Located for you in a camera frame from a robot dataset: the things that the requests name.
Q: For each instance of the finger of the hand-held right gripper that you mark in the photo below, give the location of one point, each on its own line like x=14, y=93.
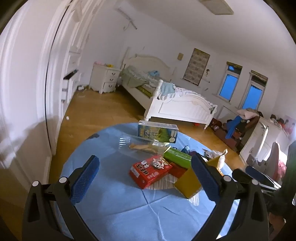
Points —
x=238, y=175
x=255, y=174

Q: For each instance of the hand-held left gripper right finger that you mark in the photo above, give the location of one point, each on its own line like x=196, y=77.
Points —
x=205, y=178

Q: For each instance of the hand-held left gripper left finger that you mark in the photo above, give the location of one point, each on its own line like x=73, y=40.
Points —
x=83, y=178

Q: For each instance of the white plastic bag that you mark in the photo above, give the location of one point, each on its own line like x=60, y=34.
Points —
x=220, y=162

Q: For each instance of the person's right forearm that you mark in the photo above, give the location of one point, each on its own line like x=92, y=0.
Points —
x=291, y=173

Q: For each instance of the pink white chair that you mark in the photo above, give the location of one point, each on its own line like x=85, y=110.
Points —
x=277, y=162

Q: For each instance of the dark red box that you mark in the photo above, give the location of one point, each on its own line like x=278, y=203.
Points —
x=178, y=170

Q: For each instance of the blue packet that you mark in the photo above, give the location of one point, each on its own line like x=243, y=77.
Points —
x=186, y=150

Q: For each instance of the green box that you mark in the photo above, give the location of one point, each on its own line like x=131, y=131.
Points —
x=178, y=156

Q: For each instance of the white desk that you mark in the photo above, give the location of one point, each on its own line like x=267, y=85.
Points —
x=272, y=134

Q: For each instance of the brown boxes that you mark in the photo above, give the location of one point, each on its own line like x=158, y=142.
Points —
x=222, y=134

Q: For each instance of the blue cloth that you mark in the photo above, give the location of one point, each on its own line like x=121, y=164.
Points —
x=233, y=127

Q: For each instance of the red printed box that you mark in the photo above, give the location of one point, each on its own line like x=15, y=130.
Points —
x=148, y=171

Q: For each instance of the pink cloth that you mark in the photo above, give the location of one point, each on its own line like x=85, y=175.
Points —
x=247, y=113

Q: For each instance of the clear plastic packet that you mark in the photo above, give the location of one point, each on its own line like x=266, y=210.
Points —
x=138, y=147

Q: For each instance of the blue green milk carton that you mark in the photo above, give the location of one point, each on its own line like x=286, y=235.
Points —
x=157, y=133

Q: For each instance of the white bed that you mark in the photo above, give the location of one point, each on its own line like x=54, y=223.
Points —
x=185, y=106

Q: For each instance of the window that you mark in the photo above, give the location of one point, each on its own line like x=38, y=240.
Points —
x=253, y=95
x=229, y=85

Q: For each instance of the light blue clothing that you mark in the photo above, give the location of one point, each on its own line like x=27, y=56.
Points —
x=167, y=88

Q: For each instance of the open wardrobe drawer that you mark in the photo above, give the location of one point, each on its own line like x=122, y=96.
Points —
x=69, y=81

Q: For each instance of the white nightstand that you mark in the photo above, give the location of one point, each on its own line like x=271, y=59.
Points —
x=104, y=78

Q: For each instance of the white wardrobe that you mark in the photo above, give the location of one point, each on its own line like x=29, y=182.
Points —
x=27, y=92

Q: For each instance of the green blanket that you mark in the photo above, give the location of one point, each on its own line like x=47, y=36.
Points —
x=134, y=77

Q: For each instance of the pink toy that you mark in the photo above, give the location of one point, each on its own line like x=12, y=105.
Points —
x=99, y=62

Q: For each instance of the ceiling light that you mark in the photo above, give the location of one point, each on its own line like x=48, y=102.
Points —
x=217, y=7

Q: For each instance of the pink wall poster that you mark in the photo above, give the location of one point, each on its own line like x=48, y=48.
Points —
x=289, y=124

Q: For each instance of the patterned wall hanging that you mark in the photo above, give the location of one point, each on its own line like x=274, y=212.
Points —
x=196, y=67

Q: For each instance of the small tan wall plaque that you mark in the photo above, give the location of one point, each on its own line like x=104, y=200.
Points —
x=180, y=56

